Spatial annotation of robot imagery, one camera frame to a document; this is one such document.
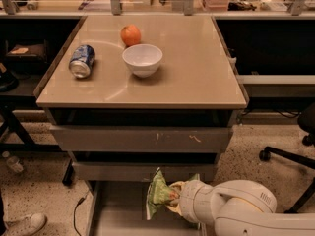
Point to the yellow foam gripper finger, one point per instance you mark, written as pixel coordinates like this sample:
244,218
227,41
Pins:
177,186
174,208

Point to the green jalapeno chip bag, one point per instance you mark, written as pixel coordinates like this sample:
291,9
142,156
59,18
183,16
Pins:
160,194

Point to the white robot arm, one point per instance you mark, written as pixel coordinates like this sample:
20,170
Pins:
239,208

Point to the open grey bottom drawer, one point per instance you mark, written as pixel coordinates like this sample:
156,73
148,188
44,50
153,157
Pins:
119,209

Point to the grey drawer cabinet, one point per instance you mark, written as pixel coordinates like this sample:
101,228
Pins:
194,87

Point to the grey middle drawer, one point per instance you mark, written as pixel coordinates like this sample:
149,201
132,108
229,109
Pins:
141,172

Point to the grey top drawer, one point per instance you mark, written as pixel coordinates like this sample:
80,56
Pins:
141,139

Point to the white ceramic bowl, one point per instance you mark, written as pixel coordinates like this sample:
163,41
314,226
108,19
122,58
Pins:
142,59

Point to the black office chair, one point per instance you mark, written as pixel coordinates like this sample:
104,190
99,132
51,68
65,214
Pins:
306,121

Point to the white sneaker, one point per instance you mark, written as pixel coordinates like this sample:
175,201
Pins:
26,226

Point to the orange fruit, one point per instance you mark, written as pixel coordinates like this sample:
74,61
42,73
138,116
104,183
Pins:
130,35

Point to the blue soda can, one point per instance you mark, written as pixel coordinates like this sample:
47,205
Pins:
82,60

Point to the clear plastic bottle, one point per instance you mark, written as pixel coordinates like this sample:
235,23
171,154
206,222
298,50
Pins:
13,162

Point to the black side table frame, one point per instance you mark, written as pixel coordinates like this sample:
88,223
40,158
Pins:
12,123

